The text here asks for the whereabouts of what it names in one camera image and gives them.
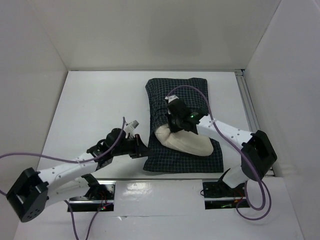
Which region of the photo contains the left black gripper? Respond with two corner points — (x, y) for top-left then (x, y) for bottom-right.
(112, 134), (153, 159)

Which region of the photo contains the dark checked pillowcase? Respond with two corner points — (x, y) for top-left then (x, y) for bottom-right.
(142, 77), (225, 174)

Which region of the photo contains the cream pillow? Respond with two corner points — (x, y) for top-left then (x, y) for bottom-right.
(154, 124), (214, 157)

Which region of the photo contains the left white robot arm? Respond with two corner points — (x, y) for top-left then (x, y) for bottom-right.
(6, 120), (149, 223)

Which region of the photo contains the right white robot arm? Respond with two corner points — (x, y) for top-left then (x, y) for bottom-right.
(165, 95), (278, 196)

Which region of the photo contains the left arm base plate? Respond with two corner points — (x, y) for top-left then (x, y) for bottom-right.
(69, 179), (116, 213)

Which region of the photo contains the aluminium rail at right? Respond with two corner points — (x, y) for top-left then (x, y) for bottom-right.
(235, 69), (278, 177)

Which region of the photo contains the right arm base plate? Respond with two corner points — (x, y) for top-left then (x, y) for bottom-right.
(200, 181), (249, 210)

